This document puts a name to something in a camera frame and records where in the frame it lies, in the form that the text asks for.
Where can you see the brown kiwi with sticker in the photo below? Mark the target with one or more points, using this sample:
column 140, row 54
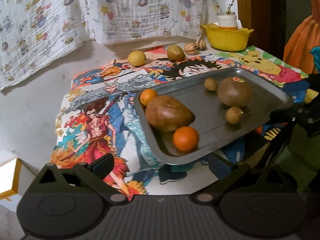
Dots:
column 234, row 92

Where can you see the peach in yellow bowl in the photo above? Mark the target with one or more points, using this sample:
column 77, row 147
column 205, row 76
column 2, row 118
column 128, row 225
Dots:
column 212, row 25

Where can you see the white cartoon blanket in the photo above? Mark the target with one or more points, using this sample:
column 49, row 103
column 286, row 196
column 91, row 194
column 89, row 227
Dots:
column 119, row 21
column 34, row 33

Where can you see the brown pear-shaped fruit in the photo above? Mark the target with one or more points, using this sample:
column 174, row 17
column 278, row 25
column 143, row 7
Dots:
column 167, row 114

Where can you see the metal baking tray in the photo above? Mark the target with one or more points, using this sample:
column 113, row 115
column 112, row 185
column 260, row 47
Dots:
column 215, row 132

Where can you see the yellow plastic bowl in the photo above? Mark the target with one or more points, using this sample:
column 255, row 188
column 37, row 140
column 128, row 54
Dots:
column 227, row 40

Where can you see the white cartoon blanket right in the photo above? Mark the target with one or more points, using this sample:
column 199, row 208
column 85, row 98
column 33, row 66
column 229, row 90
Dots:
column 119, row 21

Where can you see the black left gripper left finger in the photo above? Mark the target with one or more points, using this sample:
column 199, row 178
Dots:
column 82, row 177

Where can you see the striped melon fruit left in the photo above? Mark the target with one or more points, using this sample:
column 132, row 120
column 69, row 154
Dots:
column 191, row 48

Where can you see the small orange tangerine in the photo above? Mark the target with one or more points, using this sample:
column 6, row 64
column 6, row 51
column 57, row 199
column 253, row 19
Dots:
column 186, row 138
column 147, row 95

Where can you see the yellow lemon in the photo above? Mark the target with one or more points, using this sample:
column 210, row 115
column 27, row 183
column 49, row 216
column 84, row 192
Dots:
column 136, row 58

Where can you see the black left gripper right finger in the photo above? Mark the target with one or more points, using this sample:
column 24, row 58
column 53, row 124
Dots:
column 255, row 175

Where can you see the white box yellow edge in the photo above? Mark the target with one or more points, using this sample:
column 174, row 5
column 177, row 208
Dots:
column 10, row 175

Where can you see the white and orange jar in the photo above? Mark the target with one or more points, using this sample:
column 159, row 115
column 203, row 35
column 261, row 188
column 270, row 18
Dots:
column 227, row 21

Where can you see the small brown round fruit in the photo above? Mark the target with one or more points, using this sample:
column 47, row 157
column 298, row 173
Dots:
column 233, row 115

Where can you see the green-yellow oval fruit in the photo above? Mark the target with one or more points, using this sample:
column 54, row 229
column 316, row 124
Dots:
column 175, row 53

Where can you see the white cartoon blanket left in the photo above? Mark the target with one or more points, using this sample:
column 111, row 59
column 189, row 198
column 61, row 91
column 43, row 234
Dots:
column 34, row 33

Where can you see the yellow flower twig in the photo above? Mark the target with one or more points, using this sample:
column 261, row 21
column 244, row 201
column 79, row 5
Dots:
column 228, row 11

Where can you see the colourful anime poster mat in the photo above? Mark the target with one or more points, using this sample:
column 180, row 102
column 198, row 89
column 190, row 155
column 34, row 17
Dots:
column 98, row 116

